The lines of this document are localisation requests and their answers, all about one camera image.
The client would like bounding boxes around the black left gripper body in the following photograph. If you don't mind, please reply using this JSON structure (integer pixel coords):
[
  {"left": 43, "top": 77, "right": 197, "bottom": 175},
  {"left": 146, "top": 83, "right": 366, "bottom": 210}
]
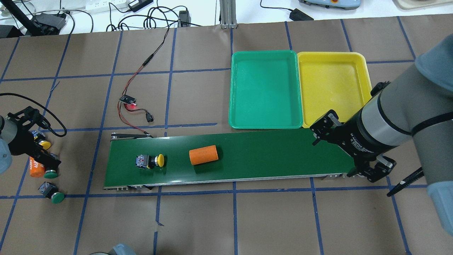
[{"left": 5, "top": 106, "right": 44, "bottom": 156}]

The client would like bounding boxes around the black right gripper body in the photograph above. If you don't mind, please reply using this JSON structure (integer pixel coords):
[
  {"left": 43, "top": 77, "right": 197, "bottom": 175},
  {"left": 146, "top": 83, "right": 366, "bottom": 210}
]
[{"left": 331, "top": 118, "right": 386, "bottom": 170}]

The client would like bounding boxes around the yellow push button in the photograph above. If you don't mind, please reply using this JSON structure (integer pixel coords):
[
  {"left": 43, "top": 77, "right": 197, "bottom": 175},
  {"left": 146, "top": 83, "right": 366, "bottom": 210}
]
[
  {"left": 31, "top": 130, "right": 52, "bottom": 150},
  {"left": 135, "top": 154, "right": 165, "bottom": 169}
]

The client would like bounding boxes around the plain orange cylinder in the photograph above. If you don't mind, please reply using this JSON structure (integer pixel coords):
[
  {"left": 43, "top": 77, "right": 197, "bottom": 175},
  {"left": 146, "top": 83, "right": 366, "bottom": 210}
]
[{"left": 188, "top": 145, "right": 219, "bottom": 166}]

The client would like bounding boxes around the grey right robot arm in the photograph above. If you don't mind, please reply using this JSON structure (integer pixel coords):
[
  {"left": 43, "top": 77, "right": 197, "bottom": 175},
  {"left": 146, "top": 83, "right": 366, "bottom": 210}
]
[{"left": 310, "top": 34, "right": 453, "bottom": 234}]

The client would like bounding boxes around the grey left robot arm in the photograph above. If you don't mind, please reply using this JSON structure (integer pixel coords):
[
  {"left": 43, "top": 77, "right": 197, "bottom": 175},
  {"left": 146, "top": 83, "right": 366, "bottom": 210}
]
[{"left": 0, "top": 106, "right": 61, "bottom": 173}]

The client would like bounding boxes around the green push button near cylinder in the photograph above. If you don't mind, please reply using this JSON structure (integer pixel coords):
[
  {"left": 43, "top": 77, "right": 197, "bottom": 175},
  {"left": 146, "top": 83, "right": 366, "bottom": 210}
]
[{"left": 44, "top": 153, "right": 59, "bottom": 179}]

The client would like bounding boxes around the orange cylinder with label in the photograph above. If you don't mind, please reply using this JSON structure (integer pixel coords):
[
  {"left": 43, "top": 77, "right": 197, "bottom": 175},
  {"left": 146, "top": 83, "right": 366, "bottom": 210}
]
[{"left": 29, "top": 157, "right": 46, "bottom": 178}]

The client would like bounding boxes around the green push button apart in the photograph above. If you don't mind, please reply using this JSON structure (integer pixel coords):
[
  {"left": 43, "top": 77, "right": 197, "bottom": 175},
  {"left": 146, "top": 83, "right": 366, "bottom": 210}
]
[{"left": 38, "top": 181, "right": 65, "bottom": 204}]

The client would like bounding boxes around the yellow plastic tray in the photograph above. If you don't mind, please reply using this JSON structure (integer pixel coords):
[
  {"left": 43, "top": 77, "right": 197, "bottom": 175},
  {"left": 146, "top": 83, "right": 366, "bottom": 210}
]
[{"left": 297, "top": 52, "right": 372, "bottom": 129}]

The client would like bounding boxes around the green plastic tray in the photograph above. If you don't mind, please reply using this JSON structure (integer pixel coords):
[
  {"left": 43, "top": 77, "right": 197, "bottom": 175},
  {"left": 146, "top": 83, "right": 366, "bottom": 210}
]
[{"left": 228, "top": 50, "right": 304, "bottom": 130}]

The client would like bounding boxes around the green conveyor belt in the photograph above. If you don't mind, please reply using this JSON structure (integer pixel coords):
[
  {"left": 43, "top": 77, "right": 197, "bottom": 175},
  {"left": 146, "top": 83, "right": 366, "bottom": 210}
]
[{"left": 103, "top": 129, "right": 354, "bottom": 190}]

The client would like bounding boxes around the small black controller board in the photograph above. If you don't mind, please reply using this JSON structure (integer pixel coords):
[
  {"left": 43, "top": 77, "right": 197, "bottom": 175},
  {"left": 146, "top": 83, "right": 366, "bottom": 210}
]
[{"left": 119, "top": 94, "right": 136, "bottom": 105}]

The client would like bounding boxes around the black power adapter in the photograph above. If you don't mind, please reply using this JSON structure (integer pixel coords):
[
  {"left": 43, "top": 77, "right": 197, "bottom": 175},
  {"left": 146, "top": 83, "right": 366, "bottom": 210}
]
[{"left": 289, "top": 8, "right": 314, "bottom": 21}]

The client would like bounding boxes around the blue teach pendant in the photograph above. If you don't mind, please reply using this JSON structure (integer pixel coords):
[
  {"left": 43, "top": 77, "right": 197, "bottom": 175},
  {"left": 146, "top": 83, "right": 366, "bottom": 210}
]
[{"left": 299, "top": 0, "right": 361, "bottom": 10}]

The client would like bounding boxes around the white power strip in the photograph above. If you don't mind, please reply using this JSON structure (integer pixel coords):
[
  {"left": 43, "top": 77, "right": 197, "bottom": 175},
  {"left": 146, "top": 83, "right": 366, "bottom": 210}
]
[{"left": 85, "top": 0, "right": 132, "bottom": 13}]

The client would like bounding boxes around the red black power cable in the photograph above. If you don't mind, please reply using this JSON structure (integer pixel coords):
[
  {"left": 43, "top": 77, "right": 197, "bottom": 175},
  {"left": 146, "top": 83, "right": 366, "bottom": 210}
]
[{"left": 117, "top": 27, "right": 170, "bottom": 137}]

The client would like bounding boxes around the aluminium frame post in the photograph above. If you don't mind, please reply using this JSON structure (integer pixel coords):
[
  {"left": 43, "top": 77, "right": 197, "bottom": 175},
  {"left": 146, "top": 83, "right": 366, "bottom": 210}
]
[{"left": 219, "top": 0, "right": 237, "bottom": 29}]

